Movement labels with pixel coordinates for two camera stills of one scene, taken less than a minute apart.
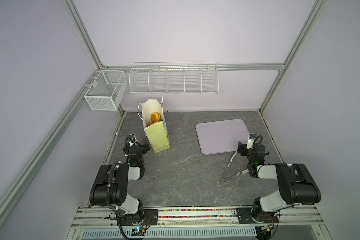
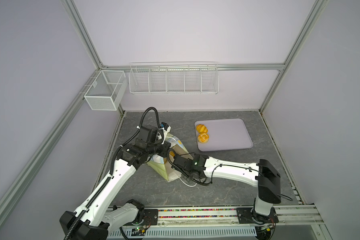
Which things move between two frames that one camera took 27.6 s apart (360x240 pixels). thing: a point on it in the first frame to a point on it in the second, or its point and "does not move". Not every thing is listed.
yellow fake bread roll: (155, 117) to (201, 128)
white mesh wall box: (106, 92) does not move
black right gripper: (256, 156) to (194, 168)
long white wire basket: (174, 79) does not move
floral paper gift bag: (151, 111) to (162, 163)
